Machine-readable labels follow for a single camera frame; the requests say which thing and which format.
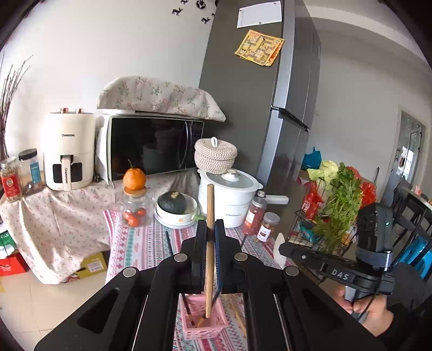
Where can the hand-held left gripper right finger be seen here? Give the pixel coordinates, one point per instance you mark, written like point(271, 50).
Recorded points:
point(218, 260)

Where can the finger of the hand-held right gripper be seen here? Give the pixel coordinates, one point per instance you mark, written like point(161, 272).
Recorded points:
point(298, 253)

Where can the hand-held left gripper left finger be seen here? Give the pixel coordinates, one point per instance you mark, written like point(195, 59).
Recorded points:
point(199, 260)

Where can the light wooden chopstick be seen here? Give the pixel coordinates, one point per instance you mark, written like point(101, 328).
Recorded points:
point(210, 243)

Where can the black chopstick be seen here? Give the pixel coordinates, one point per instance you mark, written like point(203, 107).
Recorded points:
point(169, 243)

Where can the pink plastic basket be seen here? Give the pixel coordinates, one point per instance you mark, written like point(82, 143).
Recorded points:
point(202, 320)

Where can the person's right hand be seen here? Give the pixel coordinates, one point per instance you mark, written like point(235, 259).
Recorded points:
point(371, 317)

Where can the red plastic bag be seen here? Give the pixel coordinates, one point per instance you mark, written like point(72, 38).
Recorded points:
point(368, 192)

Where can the black chair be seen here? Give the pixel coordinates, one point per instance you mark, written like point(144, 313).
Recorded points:
point(410, 209)

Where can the green leafy herbs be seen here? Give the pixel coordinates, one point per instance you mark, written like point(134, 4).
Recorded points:
point(341, 206)

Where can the small jar with orange lid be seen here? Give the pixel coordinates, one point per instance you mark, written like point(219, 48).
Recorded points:
point(267, 227)

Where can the white ceramic dish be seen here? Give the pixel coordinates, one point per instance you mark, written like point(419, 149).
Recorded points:
point(179, 221)

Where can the blue plastic stool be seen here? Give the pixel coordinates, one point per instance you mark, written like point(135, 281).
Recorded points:
point(416, 251)

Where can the red printed snack package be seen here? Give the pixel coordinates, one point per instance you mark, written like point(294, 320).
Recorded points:
point(310, 202)

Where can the tall jar of red contents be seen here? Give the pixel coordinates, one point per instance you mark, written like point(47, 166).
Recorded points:
point(253, 217)

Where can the striped patterned tablecloth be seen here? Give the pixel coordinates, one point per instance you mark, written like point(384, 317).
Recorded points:
point(141, 246)

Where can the white electric cooking pot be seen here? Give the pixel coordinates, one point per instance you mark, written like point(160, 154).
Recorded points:
point(233, 199)

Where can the dark green squash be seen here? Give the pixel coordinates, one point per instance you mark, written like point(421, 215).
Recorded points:
point(172, 203)

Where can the pale green cabbage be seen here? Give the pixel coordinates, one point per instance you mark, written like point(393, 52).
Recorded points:
point(324, 170)

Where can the glass jar with wooden lid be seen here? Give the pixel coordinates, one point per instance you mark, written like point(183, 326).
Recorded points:
point(135, 211)

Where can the glass door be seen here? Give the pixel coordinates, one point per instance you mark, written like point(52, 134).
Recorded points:
point(408, 145)

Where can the blue plastic bag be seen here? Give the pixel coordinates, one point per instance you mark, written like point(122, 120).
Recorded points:
point(312, 160)

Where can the woven lidded basket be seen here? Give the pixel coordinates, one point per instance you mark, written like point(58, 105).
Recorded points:
point(216, 157)

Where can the orange fruit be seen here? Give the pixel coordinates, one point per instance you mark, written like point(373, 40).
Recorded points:
point(134, 179)

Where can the yellow cardboard box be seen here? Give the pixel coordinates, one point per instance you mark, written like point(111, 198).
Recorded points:
point(91, 266)

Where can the black microwave oven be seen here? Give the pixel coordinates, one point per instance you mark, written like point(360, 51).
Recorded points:
point(152, 146)

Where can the small floral tablecloth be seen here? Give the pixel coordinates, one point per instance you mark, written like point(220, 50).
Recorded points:
point(67, 229)

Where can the grey refrigerator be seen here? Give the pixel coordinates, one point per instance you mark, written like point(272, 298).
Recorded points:
point(246, 118)

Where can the floral microwave cover cloth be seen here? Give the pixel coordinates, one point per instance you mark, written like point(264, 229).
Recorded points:
point(158, 94)

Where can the cream air fryer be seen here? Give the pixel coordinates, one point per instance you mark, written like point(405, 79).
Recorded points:
point(69, 148)

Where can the red box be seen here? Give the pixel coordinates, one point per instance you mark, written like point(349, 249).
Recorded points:
point(11, 266)

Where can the clear jar with black lid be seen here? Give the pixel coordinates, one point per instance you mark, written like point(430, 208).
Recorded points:
point(31, 172)

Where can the green and white bag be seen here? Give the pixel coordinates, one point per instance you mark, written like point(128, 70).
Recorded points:
point(6, 243)

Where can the red label spice jar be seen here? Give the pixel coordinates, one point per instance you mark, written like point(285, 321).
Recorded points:
point(10, 184)

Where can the yellow printed flyer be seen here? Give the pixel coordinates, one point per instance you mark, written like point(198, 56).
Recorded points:
point(259, 47)

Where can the white paper sheet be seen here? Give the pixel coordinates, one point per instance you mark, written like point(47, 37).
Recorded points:
point(260, 14)

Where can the dried branches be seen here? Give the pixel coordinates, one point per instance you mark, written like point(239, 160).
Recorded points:
point(6, 111)

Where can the black wall stickers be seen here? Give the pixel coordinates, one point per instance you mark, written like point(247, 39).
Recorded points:
point(200, 4)

